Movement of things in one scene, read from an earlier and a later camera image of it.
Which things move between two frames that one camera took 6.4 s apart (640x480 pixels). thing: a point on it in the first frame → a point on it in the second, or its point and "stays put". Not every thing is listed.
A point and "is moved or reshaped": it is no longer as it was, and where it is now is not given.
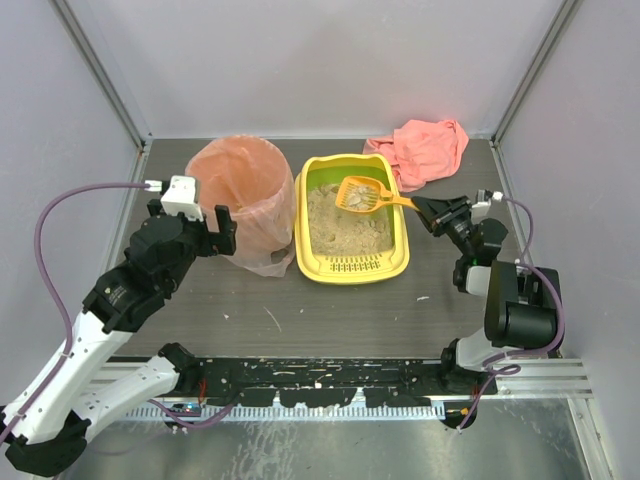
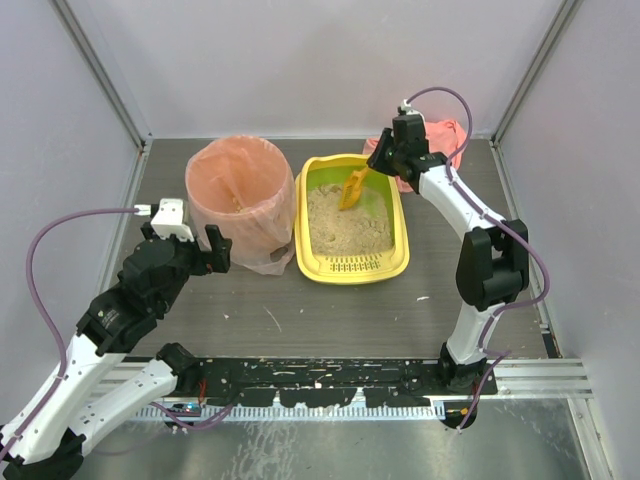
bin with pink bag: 253,177 stays put
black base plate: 332,381 stays put
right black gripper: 451,215 → 386,151
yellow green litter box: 348,228 stays put
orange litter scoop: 364,193 is moved or reshaped
